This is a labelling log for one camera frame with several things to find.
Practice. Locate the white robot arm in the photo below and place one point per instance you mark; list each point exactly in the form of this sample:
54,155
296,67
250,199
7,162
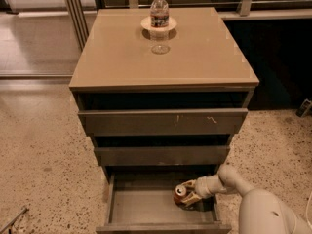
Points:
260,212

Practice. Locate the grey window frame post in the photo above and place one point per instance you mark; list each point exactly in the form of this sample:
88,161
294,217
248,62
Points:
75,10

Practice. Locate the grey open bottom drawer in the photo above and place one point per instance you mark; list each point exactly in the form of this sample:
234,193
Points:
143,203

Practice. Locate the metal rod on floor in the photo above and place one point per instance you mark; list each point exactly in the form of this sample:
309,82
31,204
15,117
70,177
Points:
8,226

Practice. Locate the grey object by wall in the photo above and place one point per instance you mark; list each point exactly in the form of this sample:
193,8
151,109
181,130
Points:
304,108

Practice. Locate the grey drawer cabinet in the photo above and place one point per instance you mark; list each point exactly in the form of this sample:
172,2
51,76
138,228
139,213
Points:
203,69

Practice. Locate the clear plastic water bottle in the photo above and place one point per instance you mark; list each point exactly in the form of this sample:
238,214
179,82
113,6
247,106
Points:
159,12

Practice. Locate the grey middle drawer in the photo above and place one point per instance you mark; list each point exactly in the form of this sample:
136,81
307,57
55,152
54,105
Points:
162,156

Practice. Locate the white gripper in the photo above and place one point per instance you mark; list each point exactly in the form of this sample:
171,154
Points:
203,187

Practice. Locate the red coke can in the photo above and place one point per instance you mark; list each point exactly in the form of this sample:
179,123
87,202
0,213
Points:
180,194

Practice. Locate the white round plate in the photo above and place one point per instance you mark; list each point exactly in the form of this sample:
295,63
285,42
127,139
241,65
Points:
146,23

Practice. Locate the grey top drawer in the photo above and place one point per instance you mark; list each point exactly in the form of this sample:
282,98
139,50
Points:
163,122

